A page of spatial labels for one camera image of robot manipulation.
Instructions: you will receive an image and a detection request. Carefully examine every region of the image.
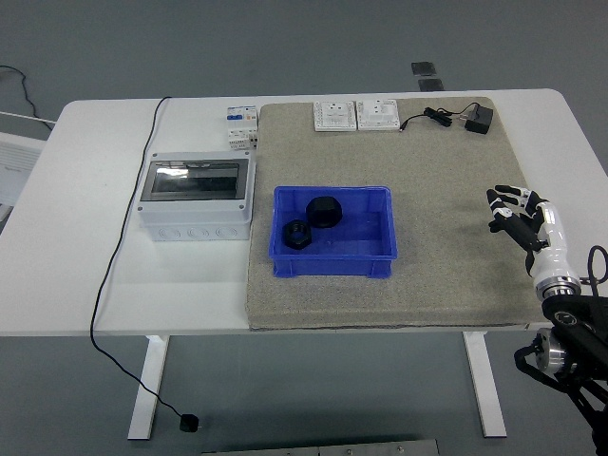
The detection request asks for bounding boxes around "black hex nut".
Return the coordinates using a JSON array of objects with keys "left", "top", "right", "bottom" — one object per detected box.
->
[
  {"left": 305, "top": 194, "right": 344, "bottom": 230},
  {"left": 281, "top": 218, "right": 314, "bottom": 251}
]

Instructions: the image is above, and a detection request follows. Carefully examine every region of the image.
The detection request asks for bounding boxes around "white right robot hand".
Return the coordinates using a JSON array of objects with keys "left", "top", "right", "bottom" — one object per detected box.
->
[{"left": 485, "top": 183, "right": 580, "bottom": 289}]

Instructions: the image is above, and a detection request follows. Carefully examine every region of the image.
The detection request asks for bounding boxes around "white flat device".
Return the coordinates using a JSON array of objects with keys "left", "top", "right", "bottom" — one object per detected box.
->
[{"left": 0, "top": 131, "right": 44, "bottom": 222}]

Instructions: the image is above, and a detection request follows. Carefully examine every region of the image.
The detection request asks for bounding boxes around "grey distribution box clear lid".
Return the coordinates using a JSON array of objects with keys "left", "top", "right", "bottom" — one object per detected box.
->
[{"left": 136, "top": 150, "right": 257, "bottom": 242}]

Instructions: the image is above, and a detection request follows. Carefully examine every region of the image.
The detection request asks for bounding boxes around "white floor cable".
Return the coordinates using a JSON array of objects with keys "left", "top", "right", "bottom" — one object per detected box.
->
[{"left": 0, "top": 110, "right": 57, "bottom": 125}]

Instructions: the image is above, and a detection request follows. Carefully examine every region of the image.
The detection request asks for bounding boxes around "black power adapter with cord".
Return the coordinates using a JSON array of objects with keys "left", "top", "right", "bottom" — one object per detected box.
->
[{"left": 397, "top": 103, "right": 495, "bottom": 136}]

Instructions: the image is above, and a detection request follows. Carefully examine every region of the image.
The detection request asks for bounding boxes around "white table leg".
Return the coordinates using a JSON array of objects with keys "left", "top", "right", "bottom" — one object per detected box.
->
[
  {"left": 126, "top": 334, "right": 171, "bottom": 441},
  {"left": 463, "top": 331, "right": 508, "bottom": 439}
]

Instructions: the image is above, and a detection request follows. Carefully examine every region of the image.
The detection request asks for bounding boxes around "grey-brown mat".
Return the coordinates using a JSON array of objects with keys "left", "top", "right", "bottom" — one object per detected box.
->
[{"left": 244, "top": 97, "right": 552, "bottom": 333}]

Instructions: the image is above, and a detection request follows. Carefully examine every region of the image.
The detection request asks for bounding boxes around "white circuit breaker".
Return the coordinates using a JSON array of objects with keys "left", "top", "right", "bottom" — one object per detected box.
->
[{"left": 224, "top": 104, "right": 260, "bottom": 151}]

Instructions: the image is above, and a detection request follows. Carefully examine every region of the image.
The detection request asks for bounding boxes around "white socket panel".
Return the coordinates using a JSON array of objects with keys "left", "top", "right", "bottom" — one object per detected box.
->
[
  {"left": 312, "top": 100, "right": 358, "bottom": 132},
  {"left": 354, "top": 98, "right": 400, "bottom": 131}
]

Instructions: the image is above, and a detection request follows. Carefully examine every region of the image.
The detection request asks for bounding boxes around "long black cable with plug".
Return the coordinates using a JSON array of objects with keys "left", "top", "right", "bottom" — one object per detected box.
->
[{"left": 88, "top": 96, "right": 200, "bottom": 433}]

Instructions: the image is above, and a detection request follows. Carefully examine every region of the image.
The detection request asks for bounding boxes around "thin black floor cable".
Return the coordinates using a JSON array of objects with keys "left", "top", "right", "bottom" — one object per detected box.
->
[{"left": 0, "top": 65, "right": 39, "bottom": 120}]

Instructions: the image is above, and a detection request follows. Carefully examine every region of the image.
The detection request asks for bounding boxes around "blue plastic box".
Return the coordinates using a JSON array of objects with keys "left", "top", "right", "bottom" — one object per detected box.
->
[{"left": 268, "top": 185, "right": 399, "bottom": 278}]

